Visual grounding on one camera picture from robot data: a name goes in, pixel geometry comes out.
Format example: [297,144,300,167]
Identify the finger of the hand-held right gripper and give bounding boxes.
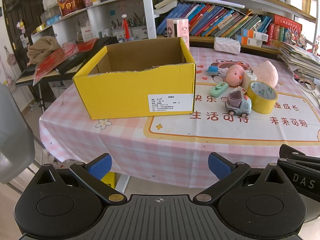
[279,144,320,165]

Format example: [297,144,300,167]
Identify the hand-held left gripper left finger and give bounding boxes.
[35,153,128,205]

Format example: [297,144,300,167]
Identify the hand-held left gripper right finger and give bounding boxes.
[192,152,288,204]

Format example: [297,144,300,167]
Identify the mint green correction tape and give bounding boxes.
[210,82,228,96]

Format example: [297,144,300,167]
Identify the yellow cardboard box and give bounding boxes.
[72,36,197,120]

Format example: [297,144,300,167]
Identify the pink pig plush toy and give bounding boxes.
[257,60,279,88]

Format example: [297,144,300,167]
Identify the pink chick plush toy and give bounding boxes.
[226,64,245,86]

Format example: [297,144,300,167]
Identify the yellow tape roll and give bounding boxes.
[246,81,278,114]

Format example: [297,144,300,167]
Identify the pastel toy truck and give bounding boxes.
[225,86,252,117]

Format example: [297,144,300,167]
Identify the black keyboard stand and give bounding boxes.
[32,82,47,113]

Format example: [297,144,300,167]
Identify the stack of papers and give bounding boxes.
[277,41,320,81]

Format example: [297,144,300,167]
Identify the black electronic keyboard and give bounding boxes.
[15,36,119,87]

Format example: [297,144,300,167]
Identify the red paper decorations packet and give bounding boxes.
[33,43,80,86]

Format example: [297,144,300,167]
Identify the white quilted pouch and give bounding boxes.
[214,36,241,55]

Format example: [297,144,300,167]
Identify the red envelope packet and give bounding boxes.
[76,38,99,53]

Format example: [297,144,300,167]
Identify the orange and white box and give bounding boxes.
[235,35,263,48]
[242,28,269,42]

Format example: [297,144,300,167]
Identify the red thick dictionaries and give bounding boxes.
[267,14,303,46]

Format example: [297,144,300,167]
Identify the beige cloth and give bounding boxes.
[26,36,61,66]

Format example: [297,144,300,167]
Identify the white box red label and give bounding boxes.
[80,26,94,42]

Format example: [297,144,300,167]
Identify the small patterned pen holder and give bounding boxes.
[111,27,131,40]

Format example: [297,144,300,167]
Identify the large patterned pen holder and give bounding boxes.
[131,25,148,40]

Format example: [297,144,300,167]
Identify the red tassel ornament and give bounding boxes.
[121,15,131,41]

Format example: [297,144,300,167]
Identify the pink cartoon girl container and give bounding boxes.
[166,18,190,49]

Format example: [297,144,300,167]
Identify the row of colourful books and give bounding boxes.
[156,2,273,38]

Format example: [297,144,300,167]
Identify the light blue box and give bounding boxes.
[46,15,62,26]

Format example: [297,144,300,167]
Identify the white bookshelf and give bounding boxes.
[32,0,318,46]

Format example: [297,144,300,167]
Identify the black door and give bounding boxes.
[0,0,43,81]

